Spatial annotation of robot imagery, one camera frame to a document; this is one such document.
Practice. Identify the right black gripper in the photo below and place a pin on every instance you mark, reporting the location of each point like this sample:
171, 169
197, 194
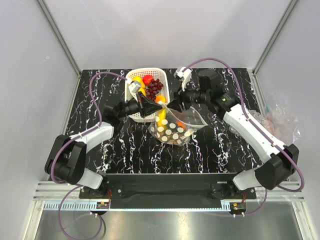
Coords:
176, 103

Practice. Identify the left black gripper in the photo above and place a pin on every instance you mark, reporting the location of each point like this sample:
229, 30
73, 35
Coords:
145, 106

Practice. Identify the yellow banana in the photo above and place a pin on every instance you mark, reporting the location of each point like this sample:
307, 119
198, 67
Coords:
161, 118

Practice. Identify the orange fruit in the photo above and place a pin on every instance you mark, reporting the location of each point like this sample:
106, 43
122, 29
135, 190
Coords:
180, 124

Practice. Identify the purple red grape bunch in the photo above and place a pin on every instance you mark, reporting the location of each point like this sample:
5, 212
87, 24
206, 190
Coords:
153, 89

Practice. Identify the clear dotted zip bag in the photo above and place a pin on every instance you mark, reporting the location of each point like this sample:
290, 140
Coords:
191, 118

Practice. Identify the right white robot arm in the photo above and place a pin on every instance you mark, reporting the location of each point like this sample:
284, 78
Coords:
278, 159

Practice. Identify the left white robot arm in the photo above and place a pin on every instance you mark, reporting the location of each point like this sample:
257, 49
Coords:
67, 159

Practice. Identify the pile of spare zip bags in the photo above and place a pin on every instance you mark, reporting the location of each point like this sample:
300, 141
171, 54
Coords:
280, 121

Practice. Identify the orange yellow mango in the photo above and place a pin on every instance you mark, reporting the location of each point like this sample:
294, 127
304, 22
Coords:
160, 99

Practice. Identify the red strawberry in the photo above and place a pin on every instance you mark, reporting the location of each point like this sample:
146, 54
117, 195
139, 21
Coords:
147, 79

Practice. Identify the upper yellow lemon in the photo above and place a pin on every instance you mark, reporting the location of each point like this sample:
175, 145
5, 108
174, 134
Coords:
140, 80

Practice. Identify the white plastic basket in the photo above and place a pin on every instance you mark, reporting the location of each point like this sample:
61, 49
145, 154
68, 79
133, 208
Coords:
156, 73

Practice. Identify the left connector block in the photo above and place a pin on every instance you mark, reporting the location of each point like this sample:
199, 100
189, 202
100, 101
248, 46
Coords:
102, 205

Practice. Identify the connector block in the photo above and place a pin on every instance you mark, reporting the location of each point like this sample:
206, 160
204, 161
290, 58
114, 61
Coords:
102, 205
239, 206

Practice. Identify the right connector block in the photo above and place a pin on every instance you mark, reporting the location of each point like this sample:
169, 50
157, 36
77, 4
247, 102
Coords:
239, 206

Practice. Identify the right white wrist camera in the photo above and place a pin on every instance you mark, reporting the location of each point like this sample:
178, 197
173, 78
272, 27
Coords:
184, 75

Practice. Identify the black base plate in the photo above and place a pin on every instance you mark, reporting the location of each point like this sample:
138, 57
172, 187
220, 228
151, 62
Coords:
216, 184

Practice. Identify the aluminium frame rail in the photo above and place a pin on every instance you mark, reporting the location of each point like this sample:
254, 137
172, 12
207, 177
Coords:
50, 192

